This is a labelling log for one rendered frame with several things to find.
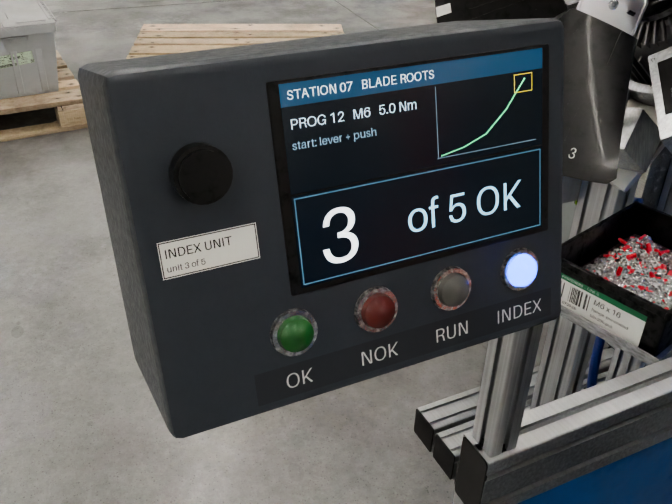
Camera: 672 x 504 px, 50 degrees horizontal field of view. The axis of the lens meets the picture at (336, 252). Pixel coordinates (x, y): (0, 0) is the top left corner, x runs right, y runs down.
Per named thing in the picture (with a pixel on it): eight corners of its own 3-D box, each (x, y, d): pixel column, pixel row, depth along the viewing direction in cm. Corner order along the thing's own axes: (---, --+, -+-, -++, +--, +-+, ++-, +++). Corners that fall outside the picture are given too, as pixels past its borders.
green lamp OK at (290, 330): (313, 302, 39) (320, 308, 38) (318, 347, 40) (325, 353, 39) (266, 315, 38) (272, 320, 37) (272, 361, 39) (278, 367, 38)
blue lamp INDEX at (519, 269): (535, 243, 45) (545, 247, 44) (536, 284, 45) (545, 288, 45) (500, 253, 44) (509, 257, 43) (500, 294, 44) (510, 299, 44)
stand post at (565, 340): (533, 450, 178) (619, 96, 129) (557, 477, 172) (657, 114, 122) (518, 456, 177) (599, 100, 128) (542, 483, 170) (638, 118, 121)
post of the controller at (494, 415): (497, 426, 68) (532, 250, 58) (517, 448, 66) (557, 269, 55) (471, 436, 67) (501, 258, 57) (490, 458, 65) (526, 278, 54)
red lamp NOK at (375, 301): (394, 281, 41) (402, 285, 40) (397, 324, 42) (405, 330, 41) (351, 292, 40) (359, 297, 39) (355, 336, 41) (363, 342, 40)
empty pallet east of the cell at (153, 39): (340, 46, 454) (341, 23, 446) (357, 105, 370) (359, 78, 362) (146, 47, 445) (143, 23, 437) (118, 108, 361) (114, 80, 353)
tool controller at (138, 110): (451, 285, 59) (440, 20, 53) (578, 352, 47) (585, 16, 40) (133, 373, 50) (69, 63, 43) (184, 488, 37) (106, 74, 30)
